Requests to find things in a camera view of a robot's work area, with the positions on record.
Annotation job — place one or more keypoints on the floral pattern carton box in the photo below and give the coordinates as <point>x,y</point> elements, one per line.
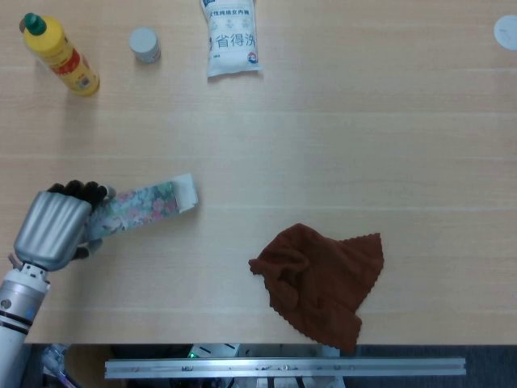
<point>141,208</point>

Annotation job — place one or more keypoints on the white detergent refill pouch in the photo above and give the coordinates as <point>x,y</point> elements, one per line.
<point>232,38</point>

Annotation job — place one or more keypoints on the yellow bottle green cap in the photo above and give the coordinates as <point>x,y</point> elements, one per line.
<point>60,56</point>

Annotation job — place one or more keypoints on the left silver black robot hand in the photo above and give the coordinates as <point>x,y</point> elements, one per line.
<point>52,226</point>

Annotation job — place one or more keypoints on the white round desk grommet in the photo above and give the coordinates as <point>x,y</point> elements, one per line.
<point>506,32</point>

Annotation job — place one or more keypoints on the small white jar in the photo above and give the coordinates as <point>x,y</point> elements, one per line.
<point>144,43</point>

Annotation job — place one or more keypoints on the aluminium profile rail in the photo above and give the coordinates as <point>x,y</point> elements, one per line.
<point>282,367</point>

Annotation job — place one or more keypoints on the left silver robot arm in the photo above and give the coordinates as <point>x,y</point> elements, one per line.
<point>18,303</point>

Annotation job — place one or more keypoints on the brown cloth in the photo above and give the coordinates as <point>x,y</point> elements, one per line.
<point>319,283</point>

